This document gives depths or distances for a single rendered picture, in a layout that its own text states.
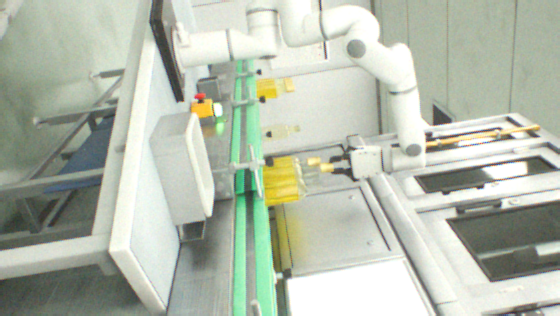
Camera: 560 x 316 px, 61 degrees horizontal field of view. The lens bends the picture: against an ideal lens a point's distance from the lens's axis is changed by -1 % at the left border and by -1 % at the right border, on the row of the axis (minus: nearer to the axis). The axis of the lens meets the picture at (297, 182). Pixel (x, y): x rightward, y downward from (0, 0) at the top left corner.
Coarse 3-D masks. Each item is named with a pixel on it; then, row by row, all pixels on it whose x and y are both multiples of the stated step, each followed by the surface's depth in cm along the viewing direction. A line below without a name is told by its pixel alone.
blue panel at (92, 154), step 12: (108, 120) 194; (96, 132) 182; (108, 132) 180; (84, 144) 171; (96, 144) 169; (108, 144) 168; (72, 156) 161; (84, 156) 160; (96, 156) 158; (72, 168) 152; (84, 168) 150; (96, 168) 149; (96, 180) 140; (48, 192) 138
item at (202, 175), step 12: (192, 120) 113; (192, 132) 121; (192, 144) 122; (204, 144) 124; (192, 156) 107; (204, 156) 124; (192, 168) 109; (204, 168) 126; (204, 180) 127; (204, 192) 111; (204, 204) 112
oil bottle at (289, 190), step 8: (264, 184) 147; (272, 184) 147; (280, 184) 146; (288, 184) 145; (296, 184) 145; (304, 184) 146; (264, 192) 144; (272, 192) 144; (280, 192) 145; (288, 192) 145; (296, 192) 145; (304, 192) 146; (272, 200) 145; (280, 200) 146; (288, 200) 146; (296, 200) 146
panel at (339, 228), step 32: (320, 192) 169; (352, 192) 167; (288, 224) 154; (320, 224) 151; (352, 224) 149; (384, 224) 145; (288, 256) 137; (320, 256) 136; (352, 256) 134; (384, 256) 131; (288, 288) 125; (416, 288) 118
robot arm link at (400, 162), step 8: (392, 152) 151; (400, 152) 151; (424, 152) 149; (392, 160) 151; (400, 160) 150; (408, 160) 150; (416, 160) 149; (424, 160) 149; (392, 168) 152; (400, 168) 152; (408, 168) 152; (416, 168) 151
